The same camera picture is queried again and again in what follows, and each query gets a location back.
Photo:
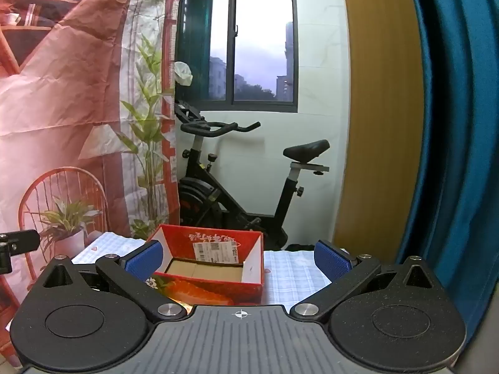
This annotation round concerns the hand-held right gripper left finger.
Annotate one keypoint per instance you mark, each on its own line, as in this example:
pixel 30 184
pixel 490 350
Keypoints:
pixel 143 260

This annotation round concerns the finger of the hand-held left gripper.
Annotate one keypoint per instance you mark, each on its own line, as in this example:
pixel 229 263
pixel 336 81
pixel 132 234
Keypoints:
pixel 23 240
pixel 4 261

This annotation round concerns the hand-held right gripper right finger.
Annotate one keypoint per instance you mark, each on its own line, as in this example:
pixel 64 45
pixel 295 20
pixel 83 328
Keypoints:
pixel 332 261

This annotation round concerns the red cardboard box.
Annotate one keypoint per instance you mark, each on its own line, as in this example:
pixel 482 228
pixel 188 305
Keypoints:
pixel 249 280

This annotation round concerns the dark object on floor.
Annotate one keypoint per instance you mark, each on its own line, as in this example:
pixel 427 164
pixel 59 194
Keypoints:
pixel 300 247

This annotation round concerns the checked blanket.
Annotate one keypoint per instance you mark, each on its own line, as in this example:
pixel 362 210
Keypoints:
pixel 292 276

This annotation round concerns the black exercise bike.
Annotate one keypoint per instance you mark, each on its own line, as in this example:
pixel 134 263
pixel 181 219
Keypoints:
pixel 210 187

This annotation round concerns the wooden panel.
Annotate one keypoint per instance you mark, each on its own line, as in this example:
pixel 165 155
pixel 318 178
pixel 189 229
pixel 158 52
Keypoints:
pixel 382 124

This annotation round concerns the printed backdrop cloth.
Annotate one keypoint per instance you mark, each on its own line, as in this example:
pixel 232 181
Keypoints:
pixel 78 85

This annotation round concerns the white plastic bag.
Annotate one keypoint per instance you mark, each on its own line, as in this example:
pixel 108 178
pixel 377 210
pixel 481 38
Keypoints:
pixel 183 73

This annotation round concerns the dark framed window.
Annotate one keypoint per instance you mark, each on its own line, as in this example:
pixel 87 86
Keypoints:
pixel 253 46

